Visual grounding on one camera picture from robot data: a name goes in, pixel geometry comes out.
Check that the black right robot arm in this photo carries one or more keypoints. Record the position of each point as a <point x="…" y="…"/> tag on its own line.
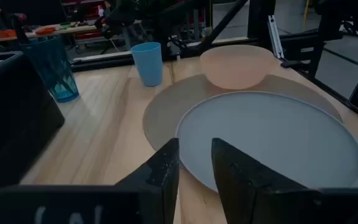
<point x="179" y="28"/>

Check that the light blue plastic cup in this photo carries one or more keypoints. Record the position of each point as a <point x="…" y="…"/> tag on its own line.
<point x="148" y="65"/>

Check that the pale pink bowl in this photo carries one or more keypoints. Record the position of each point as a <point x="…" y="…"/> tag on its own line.
<point x="236" y="68"/>

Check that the round grey-brown placemat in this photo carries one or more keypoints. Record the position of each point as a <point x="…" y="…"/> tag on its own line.
<point x="166" y="109"/>

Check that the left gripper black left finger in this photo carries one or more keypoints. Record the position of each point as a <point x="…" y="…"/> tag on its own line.
<point x="157" y="186"/>

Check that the grey round plate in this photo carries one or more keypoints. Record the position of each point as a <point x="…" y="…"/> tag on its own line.
<point x="275" y="140"/>

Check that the black two-slot toaster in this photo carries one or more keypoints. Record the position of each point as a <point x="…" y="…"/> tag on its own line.
<point x="11" y="124"/>

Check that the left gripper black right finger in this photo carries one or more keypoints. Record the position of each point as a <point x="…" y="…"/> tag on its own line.
<point x="253" y="193"/>

